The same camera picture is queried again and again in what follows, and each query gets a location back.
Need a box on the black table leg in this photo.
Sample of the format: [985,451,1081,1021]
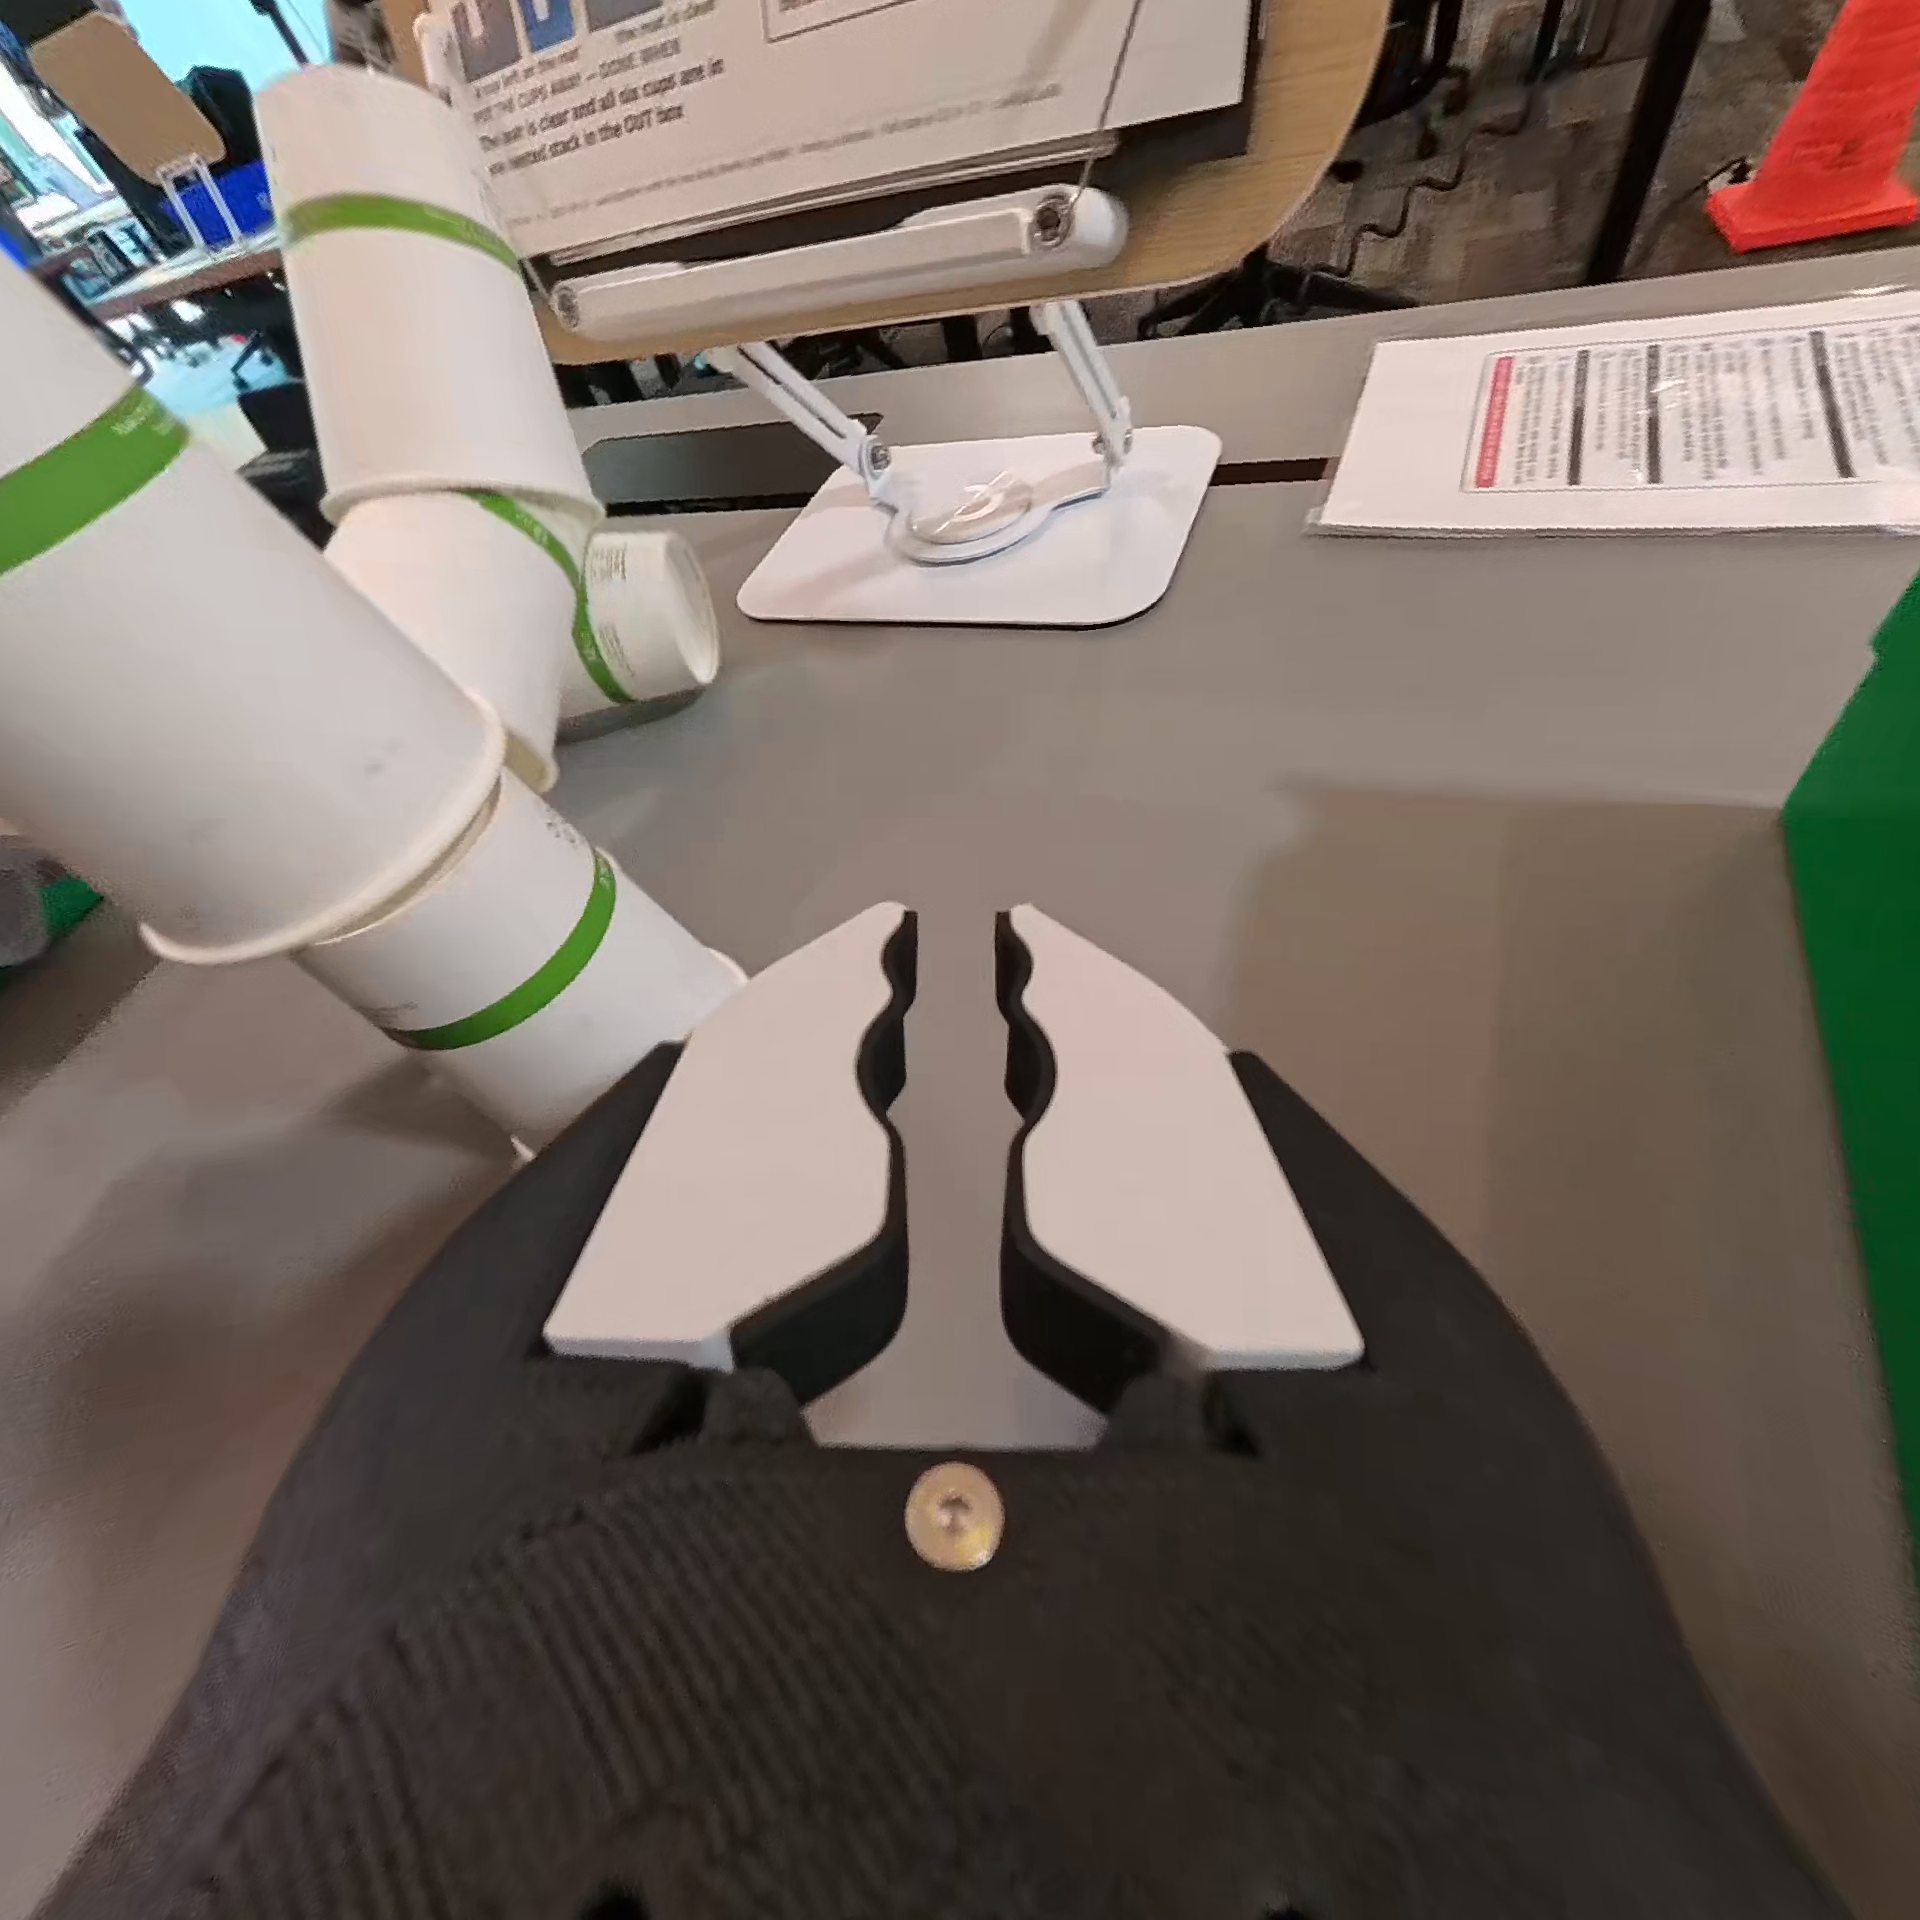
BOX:
[1587,0,1715,287]

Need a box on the black desk cable cover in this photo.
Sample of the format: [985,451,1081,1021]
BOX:
[576,426,848,513]

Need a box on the orange traffic cone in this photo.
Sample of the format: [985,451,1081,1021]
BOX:
[1707,0,1920,254]

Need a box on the laminated printed sheet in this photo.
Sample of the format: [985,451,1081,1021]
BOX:
[1306,293,1920,542]

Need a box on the white stand with wooden board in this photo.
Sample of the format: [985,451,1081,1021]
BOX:
[368,0,1392,629]

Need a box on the blue bin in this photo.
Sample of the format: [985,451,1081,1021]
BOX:
[159,153,281,251]

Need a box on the white printed instruction sheet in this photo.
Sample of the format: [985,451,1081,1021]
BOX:
[435,0,1255,265]

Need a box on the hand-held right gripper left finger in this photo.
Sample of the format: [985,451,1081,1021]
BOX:
[539,899,922,1415]

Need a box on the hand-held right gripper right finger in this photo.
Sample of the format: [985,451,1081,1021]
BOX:
[992,899,1370,1415]

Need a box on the white paper cup green band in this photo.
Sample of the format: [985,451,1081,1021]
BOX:
[252,63,605,530]
[575,525,725,711]
[293,773,747,1149]
[0,246,508,963]
[322,479,601,792]

